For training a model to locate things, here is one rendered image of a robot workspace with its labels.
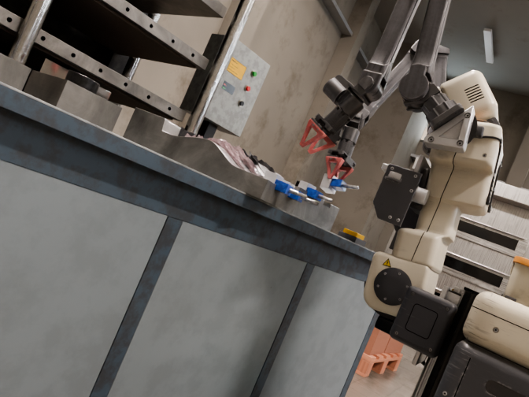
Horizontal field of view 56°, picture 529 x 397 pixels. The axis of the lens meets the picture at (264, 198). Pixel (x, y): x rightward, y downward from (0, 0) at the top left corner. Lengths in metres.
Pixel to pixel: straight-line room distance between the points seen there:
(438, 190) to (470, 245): 5.51
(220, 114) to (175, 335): 1.30
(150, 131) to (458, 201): 0.90
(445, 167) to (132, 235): 0.88
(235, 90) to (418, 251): 1.37
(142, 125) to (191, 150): 0.19
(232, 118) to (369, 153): 8.04
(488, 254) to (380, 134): 4.34
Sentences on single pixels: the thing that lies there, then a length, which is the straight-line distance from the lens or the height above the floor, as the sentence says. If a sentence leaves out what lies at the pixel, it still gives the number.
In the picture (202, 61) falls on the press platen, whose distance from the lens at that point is 2.25.
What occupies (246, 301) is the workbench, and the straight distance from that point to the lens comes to 1.55.
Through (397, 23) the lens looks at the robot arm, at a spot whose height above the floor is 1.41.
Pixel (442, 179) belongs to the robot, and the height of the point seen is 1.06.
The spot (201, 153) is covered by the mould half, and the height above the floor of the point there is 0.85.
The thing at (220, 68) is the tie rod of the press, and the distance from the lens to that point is 2.23.
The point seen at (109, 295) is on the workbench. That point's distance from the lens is 1.23.
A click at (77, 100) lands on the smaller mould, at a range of 1.22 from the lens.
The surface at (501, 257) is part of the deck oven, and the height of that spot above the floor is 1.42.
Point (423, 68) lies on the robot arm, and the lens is 1.41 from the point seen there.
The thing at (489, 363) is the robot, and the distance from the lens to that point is 1.25.
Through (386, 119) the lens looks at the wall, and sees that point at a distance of 10.55.
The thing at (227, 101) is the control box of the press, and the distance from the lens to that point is 2.44.
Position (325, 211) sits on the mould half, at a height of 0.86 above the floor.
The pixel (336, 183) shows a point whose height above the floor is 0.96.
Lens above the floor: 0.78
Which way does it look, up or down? 1 degrees up
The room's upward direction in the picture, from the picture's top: 23 degrees clockwise
